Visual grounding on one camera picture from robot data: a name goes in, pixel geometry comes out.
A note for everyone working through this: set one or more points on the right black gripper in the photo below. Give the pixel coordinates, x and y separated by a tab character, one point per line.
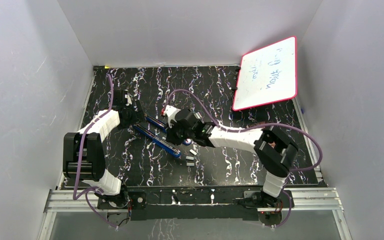
170	137

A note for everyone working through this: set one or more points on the pink framed whiteboard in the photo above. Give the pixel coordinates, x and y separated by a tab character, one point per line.
267	75

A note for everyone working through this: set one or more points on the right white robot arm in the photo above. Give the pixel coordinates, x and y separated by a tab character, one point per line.
275	150

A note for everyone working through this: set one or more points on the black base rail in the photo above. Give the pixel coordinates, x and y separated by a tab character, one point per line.
245	202

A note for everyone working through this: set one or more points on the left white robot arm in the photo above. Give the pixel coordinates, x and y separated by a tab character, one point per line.
83	156

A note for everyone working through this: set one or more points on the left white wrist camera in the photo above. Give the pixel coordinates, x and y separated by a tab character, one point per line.
127	100

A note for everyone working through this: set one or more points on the blue stapler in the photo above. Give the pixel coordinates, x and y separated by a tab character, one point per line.
163	126
168	147

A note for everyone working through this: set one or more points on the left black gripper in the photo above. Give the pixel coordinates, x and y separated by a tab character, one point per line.
138	116

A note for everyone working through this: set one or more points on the small white staple strip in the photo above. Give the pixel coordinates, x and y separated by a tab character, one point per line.
193	152

